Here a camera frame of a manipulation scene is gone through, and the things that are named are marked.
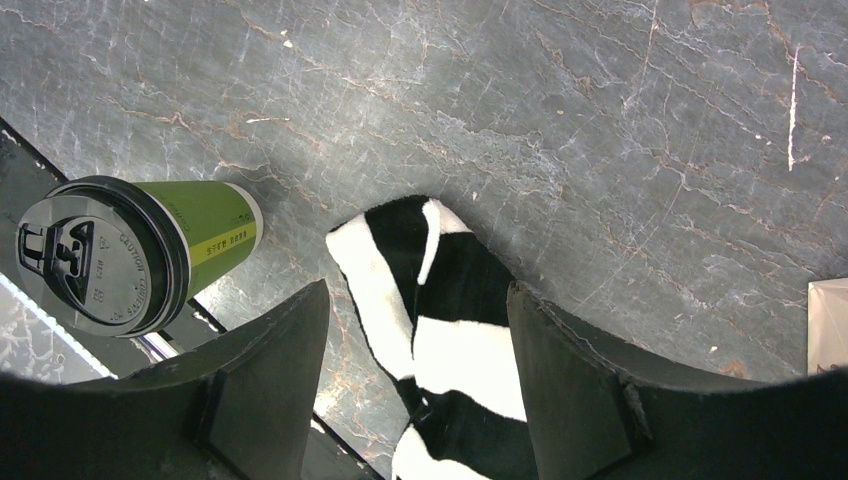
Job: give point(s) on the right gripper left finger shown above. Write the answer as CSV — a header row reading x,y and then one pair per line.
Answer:
x,y
236,407

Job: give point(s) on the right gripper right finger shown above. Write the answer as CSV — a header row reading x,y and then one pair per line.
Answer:
x,y
599,407

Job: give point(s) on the black coffee lid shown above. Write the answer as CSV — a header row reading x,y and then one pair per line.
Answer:
x,y
108,250

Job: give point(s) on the brown paper bag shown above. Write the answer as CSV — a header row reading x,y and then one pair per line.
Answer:
x,y
827,325

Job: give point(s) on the green paper coffee cup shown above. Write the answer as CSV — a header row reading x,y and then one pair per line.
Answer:
x,y
219,223

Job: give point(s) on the black white striped cloth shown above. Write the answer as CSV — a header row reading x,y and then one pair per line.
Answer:
x,y
431,302

